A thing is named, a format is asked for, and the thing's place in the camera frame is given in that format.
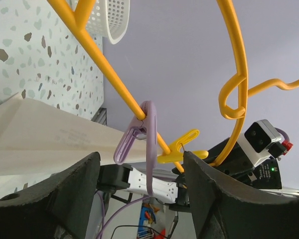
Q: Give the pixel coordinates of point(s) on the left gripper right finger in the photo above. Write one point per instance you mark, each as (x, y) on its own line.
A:
(224, 208)

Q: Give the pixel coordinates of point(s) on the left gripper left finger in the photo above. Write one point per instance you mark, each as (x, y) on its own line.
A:
(55, 208)

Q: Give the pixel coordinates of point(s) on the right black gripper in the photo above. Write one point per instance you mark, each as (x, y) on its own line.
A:
(236, 165)

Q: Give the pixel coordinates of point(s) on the orange plastic hanger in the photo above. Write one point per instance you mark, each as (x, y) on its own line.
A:
(178, 54)

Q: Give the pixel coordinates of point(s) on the white underwear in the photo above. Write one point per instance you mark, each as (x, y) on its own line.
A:
(38, 138)

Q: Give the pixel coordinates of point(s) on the purple clothespin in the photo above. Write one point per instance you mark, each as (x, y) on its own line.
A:
(141, 129)

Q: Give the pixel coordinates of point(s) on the yellow clothespin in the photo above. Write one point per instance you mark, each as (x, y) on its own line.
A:
(173, 153)

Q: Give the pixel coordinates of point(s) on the white laundry basket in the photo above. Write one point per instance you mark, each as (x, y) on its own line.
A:
(109, 19)

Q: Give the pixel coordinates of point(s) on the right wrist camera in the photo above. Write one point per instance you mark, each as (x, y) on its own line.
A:
(262, 140)

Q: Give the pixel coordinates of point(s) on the aluminium mounting rail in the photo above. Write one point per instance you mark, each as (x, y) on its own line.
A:
(101, 118)

